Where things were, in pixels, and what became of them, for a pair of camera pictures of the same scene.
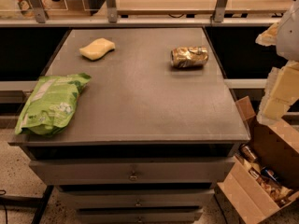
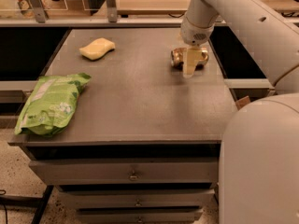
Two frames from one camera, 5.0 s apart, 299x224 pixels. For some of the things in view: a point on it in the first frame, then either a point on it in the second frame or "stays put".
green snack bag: x=51 y=105 stays put
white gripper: x=289 y=36 to x=193 y=33
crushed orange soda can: x=182 y=57 stays put
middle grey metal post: x=112 y=10 stays put
